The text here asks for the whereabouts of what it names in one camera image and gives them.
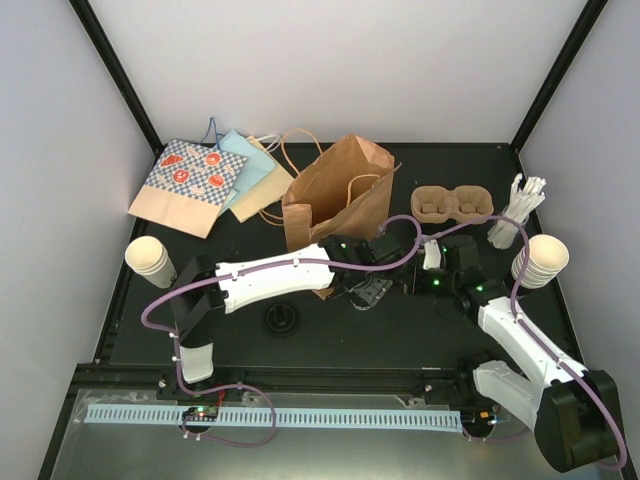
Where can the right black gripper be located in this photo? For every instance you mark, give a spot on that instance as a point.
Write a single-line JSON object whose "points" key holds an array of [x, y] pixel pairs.
{"points": [[411, 282]]}

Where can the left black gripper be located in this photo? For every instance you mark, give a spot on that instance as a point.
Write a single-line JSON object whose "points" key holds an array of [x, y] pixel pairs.
{"points": [[371, 293]]}

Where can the black lid stack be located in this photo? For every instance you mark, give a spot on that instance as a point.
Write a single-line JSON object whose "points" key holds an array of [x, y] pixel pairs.
{"points": [[281, 320]]}

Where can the brown paper bag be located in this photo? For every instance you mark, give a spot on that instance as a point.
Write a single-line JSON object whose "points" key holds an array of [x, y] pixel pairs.
{"points": [[346, 191]]}

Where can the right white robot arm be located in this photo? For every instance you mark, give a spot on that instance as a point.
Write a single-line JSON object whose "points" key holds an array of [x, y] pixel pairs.
{"points": [[573, 412]]}

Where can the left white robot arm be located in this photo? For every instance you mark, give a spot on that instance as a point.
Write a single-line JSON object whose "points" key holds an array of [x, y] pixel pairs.
{"points": [[337, 262]]}

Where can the far pulp cup carrier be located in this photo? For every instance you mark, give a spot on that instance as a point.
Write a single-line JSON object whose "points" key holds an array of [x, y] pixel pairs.
{"points": [[433, 204]]}

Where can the right paper cup stack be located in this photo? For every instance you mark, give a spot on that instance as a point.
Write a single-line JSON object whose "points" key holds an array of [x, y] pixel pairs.
{"points": [[548, 256]]}

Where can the paper cup stack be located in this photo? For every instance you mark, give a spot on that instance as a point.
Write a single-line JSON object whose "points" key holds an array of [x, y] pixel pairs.
{"points": [[548, 256], [149, 258]]}

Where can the white straws in holder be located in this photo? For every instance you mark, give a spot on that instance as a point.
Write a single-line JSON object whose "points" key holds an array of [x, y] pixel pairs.
{"points": [[524, 198]]}

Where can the tan paper bag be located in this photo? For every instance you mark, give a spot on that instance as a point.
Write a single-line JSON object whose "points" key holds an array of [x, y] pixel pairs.
{"points": [[268, 190]]}

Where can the light blue paper bag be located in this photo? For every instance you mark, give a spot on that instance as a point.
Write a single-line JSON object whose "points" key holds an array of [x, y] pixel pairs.
{"points": [[257, 167]]}

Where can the small circuit board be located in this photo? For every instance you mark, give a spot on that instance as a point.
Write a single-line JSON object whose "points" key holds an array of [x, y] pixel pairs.
{"points": [[200, 413]]}

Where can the blue checkered paper bag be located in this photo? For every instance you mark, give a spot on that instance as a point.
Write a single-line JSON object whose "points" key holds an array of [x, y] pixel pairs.
{"points": [[188, 187]]}

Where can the left paper cup stack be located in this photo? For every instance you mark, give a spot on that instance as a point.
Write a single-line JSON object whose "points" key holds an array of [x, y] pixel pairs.
{"points": [[149, 258]]}

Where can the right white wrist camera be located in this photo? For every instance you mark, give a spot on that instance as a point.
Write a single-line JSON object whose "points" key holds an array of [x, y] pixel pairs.
{"points": [[432, 255]]}

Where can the light blue cable duct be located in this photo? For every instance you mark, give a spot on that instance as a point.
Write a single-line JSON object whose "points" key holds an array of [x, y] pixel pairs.
{"points": [[310, 418]]}

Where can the left black frame post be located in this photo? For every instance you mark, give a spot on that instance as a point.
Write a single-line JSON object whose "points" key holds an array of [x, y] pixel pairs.
{"points": [[100, 41]]}

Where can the black frame post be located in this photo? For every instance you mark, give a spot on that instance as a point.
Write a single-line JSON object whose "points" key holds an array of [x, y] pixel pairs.
{"points": [[576, 38], [100, 41]]}

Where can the right black frame post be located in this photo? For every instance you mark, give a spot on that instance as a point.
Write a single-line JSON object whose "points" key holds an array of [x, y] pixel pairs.
{"points": [[576, 38]]}

